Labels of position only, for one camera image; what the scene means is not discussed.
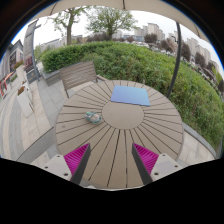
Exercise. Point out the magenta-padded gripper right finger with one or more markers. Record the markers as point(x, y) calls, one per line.
point(146, 157)

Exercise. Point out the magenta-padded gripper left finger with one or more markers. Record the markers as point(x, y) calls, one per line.
point(76, 157)

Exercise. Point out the transparent green computer mouse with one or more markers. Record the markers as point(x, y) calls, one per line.
point(93, 117)

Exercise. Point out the blue rectangular mouse pad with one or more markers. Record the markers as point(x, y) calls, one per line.
point(130, 95)

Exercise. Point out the white flower planter box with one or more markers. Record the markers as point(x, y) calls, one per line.
point(24, 103)

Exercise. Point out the grey slatted outdoor chair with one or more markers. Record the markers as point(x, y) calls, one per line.
point(78, 74)

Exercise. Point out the green trimmed hedge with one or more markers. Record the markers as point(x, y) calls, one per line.
point(140, 63)

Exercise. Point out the curved black umbrella pole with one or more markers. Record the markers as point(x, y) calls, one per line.
point(176, 56)

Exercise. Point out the tall dark sign pillar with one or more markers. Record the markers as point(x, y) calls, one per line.
point(30, 46)

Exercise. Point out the tall thin-trunked tree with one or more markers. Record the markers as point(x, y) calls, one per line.
point(69, 30)

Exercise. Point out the distant high-rise buildings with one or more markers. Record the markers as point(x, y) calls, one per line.
point(151, 29)

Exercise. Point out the round leafy green tree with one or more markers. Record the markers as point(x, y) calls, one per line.
point(110, 19)

